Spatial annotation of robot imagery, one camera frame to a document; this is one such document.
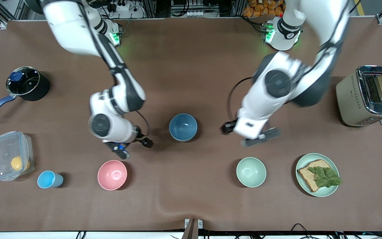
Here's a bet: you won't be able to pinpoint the blue bowl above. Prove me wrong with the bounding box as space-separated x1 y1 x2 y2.
169 114 198 141

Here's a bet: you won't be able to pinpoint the pink bowl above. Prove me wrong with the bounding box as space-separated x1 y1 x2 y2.
97 160 128 191

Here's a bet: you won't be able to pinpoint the brown table mat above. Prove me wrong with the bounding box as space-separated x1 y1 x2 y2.
0 18 382 232

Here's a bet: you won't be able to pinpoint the brown bread slice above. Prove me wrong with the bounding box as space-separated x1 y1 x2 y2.
297 160 336 193

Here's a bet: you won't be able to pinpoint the blue plastic cup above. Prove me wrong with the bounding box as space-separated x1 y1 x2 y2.
37 171 64 189

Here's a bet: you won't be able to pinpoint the green lettuce leaf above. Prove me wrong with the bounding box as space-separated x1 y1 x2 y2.
307 166 342 188

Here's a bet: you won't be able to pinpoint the light green plate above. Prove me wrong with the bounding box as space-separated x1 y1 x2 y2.
295 153 340 198

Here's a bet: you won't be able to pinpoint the beige and chrome toaster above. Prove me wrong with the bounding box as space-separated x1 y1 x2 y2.
336 65 382 127

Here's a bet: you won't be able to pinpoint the orange packaged snacks pile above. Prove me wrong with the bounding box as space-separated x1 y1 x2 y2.
243 0 285 18

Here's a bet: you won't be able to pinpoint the glass lid with blue knob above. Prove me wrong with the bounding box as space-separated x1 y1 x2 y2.
7 66 41 96

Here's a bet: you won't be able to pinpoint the yellow fruit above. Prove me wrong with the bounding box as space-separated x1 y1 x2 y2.
11 156 31 172

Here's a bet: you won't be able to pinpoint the clear plastic lidded container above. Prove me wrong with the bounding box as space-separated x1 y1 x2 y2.
0 131 34 182

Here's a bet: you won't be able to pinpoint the white power strip with plugs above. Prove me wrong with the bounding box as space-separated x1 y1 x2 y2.
106 0 136 12

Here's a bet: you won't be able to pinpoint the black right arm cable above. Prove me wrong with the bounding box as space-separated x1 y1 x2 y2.
135 111 150 137

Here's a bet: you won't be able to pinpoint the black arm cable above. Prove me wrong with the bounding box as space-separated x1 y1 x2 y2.
135 111 150 137
227 77 256 125

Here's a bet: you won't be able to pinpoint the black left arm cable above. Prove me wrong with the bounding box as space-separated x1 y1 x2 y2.
227 77 256 125

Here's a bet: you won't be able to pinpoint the metal table clamp bracket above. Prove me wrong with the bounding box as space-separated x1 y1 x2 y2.
182 218 203 239

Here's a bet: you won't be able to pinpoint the black pot with blue handle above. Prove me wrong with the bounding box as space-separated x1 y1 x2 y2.
0 66 50 120

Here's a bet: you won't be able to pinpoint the black floor cables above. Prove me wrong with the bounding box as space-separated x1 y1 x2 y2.
287 223 382 239

